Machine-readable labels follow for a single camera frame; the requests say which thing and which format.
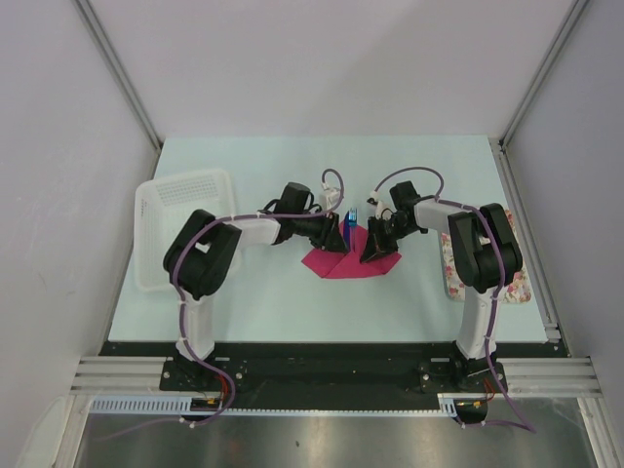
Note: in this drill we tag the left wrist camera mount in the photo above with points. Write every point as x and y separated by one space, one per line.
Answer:
330 197

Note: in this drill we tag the white plastic basket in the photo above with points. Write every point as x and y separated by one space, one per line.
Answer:
162 206

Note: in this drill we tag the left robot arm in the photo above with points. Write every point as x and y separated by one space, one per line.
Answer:
199 259

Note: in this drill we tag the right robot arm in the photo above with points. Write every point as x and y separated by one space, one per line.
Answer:
476 338

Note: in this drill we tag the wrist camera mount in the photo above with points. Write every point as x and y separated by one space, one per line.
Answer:
330 197
379 209

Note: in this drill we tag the aluminium frame rail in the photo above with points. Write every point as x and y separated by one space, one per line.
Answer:
118 376

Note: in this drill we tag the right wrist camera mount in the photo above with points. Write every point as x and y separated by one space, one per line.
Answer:
379 209

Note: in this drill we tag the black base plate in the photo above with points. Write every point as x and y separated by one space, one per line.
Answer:
340 376

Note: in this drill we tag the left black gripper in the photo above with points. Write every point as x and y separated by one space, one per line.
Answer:
329 233

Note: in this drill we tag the pink paper napkin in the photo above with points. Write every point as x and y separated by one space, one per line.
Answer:
338 266

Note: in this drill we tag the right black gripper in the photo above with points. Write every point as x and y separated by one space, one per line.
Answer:
376 246

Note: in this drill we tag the floral cloth mat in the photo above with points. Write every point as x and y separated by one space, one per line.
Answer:
456 273

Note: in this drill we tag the white slotted cable duct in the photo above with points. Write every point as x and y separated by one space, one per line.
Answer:
196 406

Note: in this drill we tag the blue metallic fork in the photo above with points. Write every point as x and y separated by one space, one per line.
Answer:
350 225

